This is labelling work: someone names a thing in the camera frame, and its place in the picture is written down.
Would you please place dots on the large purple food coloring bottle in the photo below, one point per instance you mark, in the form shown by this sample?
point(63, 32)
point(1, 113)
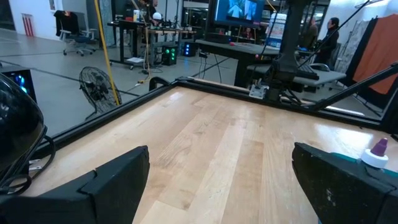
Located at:
point(374, 158)

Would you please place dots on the orange curtain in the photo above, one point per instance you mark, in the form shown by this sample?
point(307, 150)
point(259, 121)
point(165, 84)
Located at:
point(379, 53)

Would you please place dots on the computer with blue lights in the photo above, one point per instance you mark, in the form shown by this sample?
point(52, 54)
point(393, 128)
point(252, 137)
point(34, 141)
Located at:
point(189, 49)

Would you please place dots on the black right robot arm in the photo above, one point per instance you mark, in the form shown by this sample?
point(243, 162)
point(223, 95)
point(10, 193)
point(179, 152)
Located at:
point(290, 37)

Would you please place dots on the office chair with dark jacket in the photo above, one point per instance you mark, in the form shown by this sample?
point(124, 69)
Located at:
point(66, 23)

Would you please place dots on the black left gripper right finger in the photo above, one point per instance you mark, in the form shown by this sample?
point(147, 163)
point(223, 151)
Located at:
point(342, 193)

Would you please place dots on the blue white banner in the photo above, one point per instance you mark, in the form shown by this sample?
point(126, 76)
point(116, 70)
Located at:
point(276, 31)

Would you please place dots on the silver mounting plate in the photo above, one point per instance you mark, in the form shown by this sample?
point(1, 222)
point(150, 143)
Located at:
point(258, 91)

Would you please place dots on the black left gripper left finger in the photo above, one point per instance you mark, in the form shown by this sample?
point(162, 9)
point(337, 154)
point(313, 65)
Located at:
point(102, 199)

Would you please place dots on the black aluminium table frame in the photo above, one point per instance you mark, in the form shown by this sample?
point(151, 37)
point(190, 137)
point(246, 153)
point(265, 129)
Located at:
point(124, 107)

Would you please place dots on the large display screen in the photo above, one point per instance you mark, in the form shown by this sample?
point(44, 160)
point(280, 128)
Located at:
point(239, 12)

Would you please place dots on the dark grey desk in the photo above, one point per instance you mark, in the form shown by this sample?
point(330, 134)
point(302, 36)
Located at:
point(236, 51)

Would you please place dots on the black floor fan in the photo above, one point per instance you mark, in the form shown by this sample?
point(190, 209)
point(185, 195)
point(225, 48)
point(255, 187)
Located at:
point(99, 90)

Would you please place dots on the red hand tool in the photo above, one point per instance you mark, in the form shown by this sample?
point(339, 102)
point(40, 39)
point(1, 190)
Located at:
point(233, 43)

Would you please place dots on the person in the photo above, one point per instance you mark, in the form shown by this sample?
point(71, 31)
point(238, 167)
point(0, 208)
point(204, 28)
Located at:
point(150, 12)
point(311, 34)
point(328, 40)

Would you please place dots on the black work desk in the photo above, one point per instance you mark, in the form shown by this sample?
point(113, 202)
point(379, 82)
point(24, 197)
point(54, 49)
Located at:
point(155, 32)

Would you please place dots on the grey keyboard desk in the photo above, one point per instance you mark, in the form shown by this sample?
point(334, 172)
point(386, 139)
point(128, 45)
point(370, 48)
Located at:
point(329, 76)

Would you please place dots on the red white striped panel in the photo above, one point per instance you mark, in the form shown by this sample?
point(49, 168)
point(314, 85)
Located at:
point(27, 25)

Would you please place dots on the computer with green lights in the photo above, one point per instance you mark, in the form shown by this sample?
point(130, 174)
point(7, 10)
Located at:
point(169, 54)

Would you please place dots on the black computer tower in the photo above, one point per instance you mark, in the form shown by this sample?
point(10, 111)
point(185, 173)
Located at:
point(18, 84)

